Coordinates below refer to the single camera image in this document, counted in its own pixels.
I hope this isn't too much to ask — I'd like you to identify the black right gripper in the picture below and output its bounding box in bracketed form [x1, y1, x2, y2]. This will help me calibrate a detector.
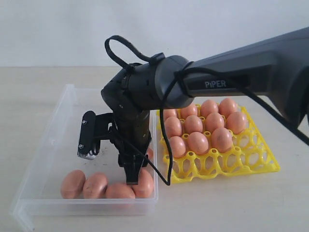
[113, 111, 152, 185]

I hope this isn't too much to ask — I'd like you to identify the brown egg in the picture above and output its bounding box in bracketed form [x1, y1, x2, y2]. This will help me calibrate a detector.
[187, 131, 209, 155]
[164, 117, 182, 138]
[132, 168, 154, 198]
[83, 172, 108, 199]
[218, 98, 238, 116]
[225, 112, 247, 134]
[205, 112, 225, 133]
[200, 100, 218, 118]
[163, 109, 178, 121]
[184, 115, 203, 134]
[180, 103, 198, 119]
[211, 127, 233, 153]
[169, 136, 186, 159]
[60, 170, 86, 199]
[105, 183, 135, 199]
[147, 148, 154, 160]

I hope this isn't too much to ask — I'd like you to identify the yellow plastic egg tray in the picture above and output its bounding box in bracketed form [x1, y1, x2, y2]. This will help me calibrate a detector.
[171, 106, 281, 184]

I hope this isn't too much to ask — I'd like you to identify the clear plastic container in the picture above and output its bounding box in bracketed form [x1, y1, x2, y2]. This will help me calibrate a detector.
[9, 83, 160, 232]

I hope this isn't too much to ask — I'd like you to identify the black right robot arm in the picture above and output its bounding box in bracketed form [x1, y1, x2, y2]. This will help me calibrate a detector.
[101, 28, 309, 185]

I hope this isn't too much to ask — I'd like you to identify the black camera cable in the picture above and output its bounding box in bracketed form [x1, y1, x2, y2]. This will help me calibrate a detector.
[104, 35, 309, 186]

